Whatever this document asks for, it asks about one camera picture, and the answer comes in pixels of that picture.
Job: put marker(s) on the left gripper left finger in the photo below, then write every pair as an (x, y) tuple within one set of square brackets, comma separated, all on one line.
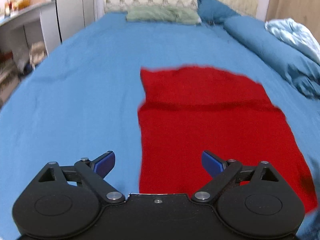
[(92, 174)]

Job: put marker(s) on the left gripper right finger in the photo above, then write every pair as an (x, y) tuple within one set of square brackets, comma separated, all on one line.
[(223, 173)]

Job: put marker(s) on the red knit garment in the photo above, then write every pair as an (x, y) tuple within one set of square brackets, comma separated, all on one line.
[(192, 109)]

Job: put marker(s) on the blue bed sheet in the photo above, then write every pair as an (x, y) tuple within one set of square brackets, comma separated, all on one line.
[(82, 100)]

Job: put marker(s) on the blue rolled duvet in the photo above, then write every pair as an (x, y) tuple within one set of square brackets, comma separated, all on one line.
[(293, 66)]

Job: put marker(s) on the white desk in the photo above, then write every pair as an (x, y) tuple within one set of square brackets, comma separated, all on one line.
[(37, 23)]

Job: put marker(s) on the light blue blanket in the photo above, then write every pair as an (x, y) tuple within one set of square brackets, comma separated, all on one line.
[(295, 35)]

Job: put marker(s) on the dark blue pillow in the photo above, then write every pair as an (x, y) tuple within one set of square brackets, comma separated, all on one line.
[(214, 11)]

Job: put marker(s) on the green pillow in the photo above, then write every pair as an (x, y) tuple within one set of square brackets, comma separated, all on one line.
[(157, 13)]

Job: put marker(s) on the white wardrobe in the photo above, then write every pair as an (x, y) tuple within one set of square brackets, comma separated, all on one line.
[(73, 16)]

